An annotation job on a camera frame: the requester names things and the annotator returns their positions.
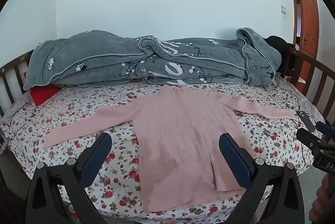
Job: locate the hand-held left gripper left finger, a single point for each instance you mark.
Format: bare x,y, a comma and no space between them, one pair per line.
100,146

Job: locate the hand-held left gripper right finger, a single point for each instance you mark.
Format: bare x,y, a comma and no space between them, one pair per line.
230,148

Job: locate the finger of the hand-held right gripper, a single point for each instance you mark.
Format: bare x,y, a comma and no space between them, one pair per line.
308,136
325,127

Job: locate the pink knit sweater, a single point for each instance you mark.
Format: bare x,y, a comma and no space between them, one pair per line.
178,140

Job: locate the person's right hand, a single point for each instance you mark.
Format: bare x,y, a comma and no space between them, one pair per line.
323,200

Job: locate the black remote controller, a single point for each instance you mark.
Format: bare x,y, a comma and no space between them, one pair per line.
305,120

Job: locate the floral bed sheet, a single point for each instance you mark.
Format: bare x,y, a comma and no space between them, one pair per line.
78,119

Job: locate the red pillow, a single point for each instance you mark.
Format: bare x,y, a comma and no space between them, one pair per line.
43,93

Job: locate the grey floral quilt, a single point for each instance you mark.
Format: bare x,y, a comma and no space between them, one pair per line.
130,61

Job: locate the black cloth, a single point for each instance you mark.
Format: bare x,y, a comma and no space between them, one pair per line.
277,43

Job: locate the orange wooden door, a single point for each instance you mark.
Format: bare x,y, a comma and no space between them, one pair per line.
308,19

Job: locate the wooden bed rail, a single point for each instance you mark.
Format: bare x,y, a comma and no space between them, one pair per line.
311,74
11,74

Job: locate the white wall switch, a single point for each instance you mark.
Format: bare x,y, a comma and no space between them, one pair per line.
283,9

